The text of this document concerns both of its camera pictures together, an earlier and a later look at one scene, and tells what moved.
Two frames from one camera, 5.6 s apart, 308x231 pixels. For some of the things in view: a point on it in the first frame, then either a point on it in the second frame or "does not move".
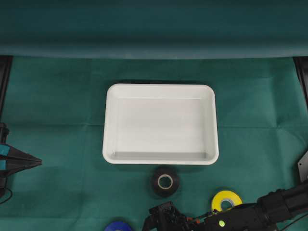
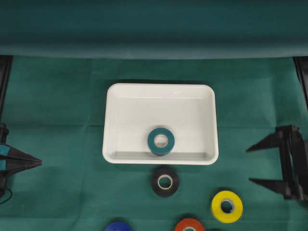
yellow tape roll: [222, 195] does not move
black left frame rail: [6, 65] does not move
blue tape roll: [118, 225] does not move
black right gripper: [167, 217] -> [294, 185]
